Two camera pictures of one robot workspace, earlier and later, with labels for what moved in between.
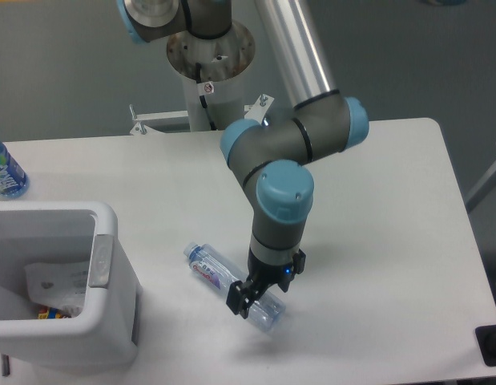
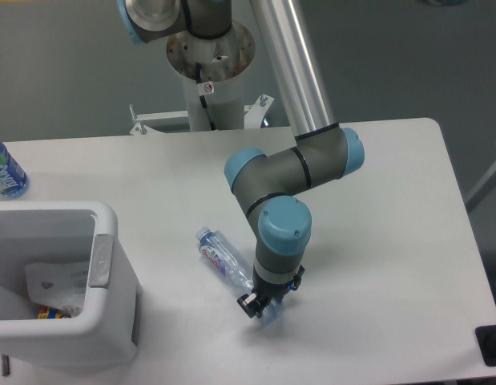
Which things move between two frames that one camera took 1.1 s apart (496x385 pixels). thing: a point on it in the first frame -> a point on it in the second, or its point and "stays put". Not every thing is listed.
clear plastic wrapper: (60, 284) stays put
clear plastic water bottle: (268, 312) -> (221, 255)
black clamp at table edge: (490, 339) stays put
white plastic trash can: (104, 338) stays put
